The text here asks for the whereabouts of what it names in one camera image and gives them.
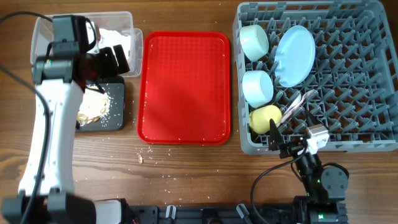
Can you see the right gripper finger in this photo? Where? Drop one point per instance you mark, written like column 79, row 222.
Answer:
column 276, row 140
column 311, row 120

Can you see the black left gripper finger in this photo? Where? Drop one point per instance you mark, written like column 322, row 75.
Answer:
column 107, row 61
column 123, row 66

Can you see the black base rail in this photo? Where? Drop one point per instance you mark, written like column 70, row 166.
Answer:
column 276, row 213

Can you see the light blue bowl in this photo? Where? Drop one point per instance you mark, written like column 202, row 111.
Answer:
column 257, row 88

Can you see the yellow plastic cup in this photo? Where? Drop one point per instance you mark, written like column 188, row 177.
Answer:
column 259, row 119

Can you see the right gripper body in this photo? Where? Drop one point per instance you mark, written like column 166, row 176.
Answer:
column 291, row 148

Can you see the white plastic spoon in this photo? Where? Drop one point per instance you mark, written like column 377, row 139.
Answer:
column 293, row 106

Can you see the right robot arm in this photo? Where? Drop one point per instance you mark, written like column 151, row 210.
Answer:
column 325, row 183

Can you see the light blue plate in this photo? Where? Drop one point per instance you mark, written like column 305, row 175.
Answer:
column 295, row 55

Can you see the red serving tray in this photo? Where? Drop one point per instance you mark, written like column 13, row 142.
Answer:
column 185, row 91

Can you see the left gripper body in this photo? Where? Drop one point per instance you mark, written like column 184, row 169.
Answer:
column 97, row 71

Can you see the black waste tray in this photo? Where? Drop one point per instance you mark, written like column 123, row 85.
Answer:
column 115, row 120

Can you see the brown food scraps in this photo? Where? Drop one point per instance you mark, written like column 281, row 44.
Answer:
column 92, row 110

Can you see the white plastic fork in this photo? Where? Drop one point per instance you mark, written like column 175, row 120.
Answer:
column 304, row 97

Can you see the white rice pile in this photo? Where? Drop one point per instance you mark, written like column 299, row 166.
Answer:
column 93, row 92

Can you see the pale green bowl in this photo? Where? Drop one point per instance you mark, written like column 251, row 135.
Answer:
column 254, row 42

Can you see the grey dishwasher rack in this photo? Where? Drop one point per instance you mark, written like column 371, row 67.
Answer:
column 352, row 85

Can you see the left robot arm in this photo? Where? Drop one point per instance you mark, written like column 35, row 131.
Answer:
column 46, row 191

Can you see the white napkin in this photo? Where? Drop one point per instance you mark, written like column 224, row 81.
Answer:
column 109, row 38

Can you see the food scrap on table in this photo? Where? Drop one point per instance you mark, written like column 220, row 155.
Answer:
column 140, row 159

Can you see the clear plastic waste bin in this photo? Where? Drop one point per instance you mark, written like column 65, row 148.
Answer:
column 112, row 28

